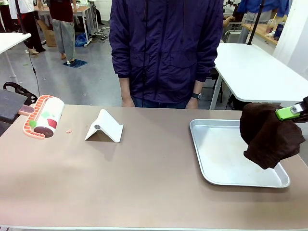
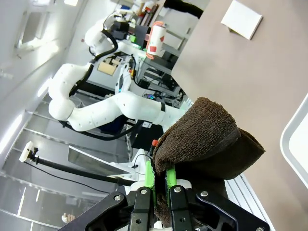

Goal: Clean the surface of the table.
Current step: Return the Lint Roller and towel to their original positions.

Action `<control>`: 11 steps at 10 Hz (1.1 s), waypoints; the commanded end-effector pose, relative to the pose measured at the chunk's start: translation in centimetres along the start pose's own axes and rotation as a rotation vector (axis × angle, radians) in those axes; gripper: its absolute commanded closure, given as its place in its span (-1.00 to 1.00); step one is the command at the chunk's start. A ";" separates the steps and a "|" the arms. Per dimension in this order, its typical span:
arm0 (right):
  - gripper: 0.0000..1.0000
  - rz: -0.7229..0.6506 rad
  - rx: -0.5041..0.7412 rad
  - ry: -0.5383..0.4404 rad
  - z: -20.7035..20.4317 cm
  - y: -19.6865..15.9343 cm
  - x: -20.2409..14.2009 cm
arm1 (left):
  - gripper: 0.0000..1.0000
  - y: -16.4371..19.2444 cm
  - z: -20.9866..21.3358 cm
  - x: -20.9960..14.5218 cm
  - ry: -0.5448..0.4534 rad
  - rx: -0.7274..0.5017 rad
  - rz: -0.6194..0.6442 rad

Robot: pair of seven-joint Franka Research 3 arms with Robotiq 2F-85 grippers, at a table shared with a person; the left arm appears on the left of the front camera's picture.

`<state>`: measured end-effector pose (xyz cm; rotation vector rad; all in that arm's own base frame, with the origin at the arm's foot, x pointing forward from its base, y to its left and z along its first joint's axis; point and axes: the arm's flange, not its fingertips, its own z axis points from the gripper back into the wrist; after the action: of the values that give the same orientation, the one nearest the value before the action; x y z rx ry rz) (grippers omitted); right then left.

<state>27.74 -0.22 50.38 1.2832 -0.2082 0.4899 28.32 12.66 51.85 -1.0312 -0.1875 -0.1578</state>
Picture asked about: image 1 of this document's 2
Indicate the person in black trousers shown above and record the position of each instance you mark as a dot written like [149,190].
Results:
[26,24]

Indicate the person's right hand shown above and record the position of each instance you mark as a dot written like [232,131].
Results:
[127,101]

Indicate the pink paper scrap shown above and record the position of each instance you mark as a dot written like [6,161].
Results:
[69,131]

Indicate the blue plastic bag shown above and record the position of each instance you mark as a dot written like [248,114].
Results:
[81,40]

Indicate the pink lint roller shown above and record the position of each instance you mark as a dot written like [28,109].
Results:
[45,118]

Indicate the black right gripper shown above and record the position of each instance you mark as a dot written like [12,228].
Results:
[304,108]

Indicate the wooden workbench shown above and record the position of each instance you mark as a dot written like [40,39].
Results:
[262,30]

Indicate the silver metal tray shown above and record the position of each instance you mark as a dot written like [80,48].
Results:
[223,154]

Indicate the person's right forearm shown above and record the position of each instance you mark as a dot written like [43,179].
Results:
[124,86]

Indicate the white folded stand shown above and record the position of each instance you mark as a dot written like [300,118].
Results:
[106,127]

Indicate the brown cardboard box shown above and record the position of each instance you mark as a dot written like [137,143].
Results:
[49,33]

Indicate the large white table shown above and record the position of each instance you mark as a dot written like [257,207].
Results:
[255,72]

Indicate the person in purple jacket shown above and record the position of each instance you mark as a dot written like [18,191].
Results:
[163,48]

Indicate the person in blue top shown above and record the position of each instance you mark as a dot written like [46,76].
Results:
[264,7]

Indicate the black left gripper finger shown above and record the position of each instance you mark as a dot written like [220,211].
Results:
[19,90]
[10,106]

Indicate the person's left forearm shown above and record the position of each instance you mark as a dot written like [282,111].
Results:
[197,87]

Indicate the person in grey trousers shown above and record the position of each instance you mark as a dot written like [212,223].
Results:
[63,29]

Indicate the black stand pole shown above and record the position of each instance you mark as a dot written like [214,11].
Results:
[255,21]
[21,16]

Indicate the plastic cup with straw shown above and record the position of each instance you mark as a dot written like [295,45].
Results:
[271,25]

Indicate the wooden table with white legs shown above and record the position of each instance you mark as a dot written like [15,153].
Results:
[83,14]

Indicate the person's left hand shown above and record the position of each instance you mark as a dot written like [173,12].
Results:
[192,103]

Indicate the green paper scrap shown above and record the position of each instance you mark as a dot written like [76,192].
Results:
[32,124]

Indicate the small white table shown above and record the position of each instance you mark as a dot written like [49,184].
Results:
[12,41]

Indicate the dark brown cloth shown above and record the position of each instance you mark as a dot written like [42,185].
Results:
[267,137]

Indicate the black wrist watch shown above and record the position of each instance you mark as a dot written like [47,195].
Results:
[196,96]

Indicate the dark blue can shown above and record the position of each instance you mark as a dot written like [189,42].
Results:
[279,30]

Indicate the blue floor mat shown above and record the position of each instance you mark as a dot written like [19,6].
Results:
[75,63]

